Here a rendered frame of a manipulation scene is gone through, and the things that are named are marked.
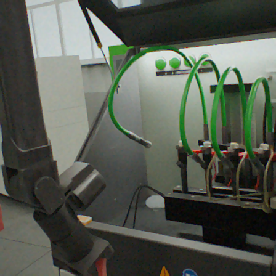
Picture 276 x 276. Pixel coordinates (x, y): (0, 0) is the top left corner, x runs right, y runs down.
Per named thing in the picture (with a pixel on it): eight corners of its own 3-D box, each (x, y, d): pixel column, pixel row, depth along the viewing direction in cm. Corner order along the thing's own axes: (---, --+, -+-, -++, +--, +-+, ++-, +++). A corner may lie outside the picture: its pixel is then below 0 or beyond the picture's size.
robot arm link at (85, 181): (2, 180, 57) (30, 188, 51) (53, 135, 63) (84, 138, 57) (42, 230, 63) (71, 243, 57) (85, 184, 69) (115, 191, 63)
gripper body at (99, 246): (79, 233, 69) (60, 206, 66) (114, 249, 62) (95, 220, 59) (55, 260, 66) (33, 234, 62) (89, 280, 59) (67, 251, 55)
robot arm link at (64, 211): (23, 212, 58) (42, 220, 54) (53, 182, 62) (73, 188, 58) (45, 239, 61) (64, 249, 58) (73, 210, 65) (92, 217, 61)
